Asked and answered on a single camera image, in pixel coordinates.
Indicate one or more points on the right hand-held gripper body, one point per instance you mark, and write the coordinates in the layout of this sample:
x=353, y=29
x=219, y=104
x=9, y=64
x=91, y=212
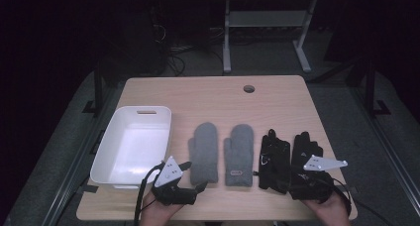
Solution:
x=323, y=164

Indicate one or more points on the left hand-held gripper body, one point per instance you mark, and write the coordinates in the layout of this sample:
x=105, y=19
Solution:
x=168, y=173

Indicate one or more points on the plain grey mitten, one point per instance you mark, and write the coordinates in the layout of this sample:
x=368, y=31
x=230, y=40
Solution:
x=204, y=153

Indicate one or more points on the black glove with white mark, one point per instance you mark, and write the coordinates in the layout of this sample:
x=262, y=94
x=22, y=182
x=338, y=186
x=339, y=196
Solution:
x=305, y=146

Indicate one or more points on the white plastic bin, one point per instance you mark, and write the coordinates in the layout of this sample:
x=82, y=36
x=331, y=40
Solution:
x=132, y=146

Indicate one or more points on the grey mitten with label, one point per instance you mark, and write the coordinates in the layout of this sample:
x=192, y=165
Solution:
x=239, y=153

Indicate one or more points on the person's left hand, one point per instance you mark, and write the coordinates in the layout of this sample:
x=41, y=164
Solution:
x=155, y=214

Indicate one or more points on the person's right hand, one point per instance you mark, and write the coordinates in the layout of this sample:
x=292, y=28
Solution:
x=330, y=211

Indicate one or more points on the black tape strip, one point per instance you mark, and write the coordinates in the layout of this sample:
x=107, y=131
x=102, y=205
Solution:
x=350, y=188
x=89, y=188

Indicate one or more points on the black glove with metal clip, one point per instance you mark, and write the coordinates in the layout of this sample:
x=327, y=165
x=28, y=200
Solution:
x=274, y=166

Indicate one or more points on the black computer tower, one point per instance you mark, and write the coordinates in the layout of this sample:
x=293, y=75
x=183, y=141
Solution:
x=138, y=44

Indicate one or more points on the black metal post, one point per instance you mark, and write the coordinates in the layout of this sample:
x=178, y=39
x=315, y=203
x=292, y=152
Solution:
x=98, y=90
x=370, y=87

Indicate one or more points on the white metal desk frame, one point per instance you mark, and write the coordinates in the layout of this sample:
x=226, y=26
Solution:
x=264, y=18

